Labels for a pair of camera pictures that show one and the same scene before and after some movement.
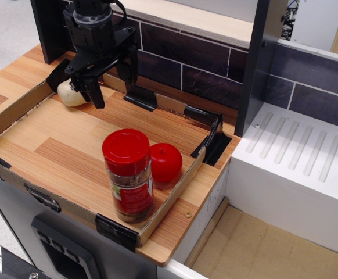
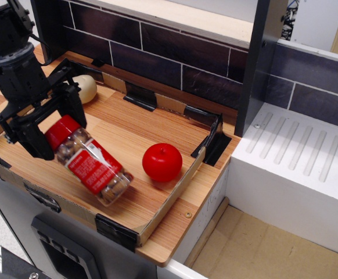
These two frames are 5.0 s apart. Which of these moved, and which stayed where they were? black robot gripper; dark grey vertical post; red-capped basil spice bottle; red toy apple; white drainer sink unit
Moved: red-capped basil spice bottle; black robot gripper
Stayed: red toy apple; dark grey vertical post; white drainer sink unit
